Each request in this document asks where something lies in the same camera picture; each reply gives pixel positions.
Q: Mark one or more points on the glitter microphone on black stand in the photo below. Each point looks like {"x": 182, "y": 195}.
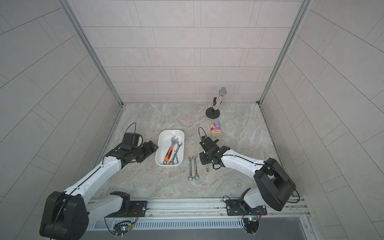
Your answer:
{"x": 214, "y": 112}

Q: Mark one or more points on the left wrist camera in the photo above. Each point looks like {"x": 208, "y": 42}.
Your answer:
{"x": 132, "y": 140}

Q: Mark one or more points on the orange handled adjustable wrench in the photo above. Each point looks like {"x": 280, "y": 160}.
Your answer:
{"x": 167, "y": 158}

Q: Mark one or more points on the aluminium mounting rail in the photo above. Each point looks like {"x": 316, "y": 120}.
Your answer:
{"x": 188, "y": 208}

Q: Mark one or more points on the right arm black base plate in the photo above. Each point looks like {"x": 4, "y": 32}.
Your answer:
{"x": 234, "y": 209}

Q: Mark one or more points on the small wooden toy with figures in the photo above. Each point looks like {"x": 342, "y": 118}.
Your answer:
{"x": 215, "y": 129}

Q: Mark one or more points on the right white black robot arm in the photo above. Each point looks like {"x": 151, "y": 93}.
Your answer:
{"x": 274, "y": 186}

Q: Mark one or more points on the white plastic storage box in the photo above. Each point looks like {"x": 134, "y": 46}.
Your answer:
{"x": 164, "y": 144}

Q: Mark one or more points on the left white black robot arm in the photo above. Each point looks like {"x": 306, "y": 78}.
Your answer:
{"x": 68, "y": 214}

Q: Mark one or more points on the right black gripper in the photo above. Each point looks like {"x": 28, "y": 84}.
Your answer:
{"x": 202, "y": 159}

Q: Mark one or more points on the long silver open-end wrench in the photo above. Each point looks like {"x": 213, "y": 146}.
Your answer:
{"x": 190, "y": 177}

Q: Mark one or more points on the left green circuit board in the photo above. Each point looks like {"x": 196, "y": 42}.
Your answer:
{"x": 121, "y": 228}

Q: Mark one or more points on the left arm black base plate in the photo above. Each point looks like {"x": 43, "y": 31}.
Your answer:
{"x": 138, "y": 208}

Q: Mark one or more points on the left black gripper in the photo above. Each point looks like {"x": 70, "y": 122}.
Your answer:
{"x": 149, "y": 151}

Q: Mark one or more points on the right green circuit board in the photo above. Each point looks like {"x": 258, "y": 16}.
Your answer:
{"x": 251, "y": 224}

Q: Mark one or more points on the green circuit board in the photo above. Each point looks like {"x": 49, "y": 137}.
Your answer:
{"x": 121, "y": 228}
{"x": 251, "y": 224}

